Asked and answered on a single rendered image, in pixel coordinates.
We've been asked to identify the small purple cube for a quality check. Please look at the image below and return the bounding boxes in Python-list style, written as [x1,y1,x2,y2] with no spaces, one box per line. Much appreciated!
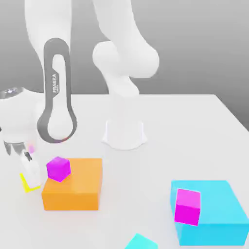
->
[46,156,71,183]

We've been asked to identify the large orange box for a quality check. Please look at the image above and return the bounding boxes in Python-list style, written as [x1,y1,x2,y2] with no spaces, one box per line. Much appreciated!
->
[41,158,103,212]

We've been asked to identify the small yellow cube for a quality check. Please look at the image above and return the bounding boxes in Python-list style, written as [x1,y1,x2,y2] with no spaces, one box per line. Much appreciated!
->
[19,172,42,194]

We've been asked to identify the small magenta cube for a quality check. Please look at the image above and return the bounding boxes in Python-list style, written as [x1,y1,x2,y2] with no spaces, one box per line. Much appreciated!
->
[174,188,201,227]

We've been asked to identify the large cyan box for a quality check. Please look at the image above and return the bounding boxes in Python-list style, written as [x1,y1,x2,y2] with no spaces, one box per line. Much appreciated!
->
[170,179,249,247]

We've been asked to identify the small turquoise cube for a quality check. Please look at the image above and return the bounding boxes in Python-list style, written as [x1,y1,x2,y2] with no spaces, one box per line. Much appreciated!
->
[124,232,159,249]

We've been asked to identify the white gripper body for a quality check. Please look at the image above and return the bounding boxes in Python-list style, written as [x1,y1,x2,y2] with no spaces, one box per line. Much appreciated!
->
[19,155,42,188]

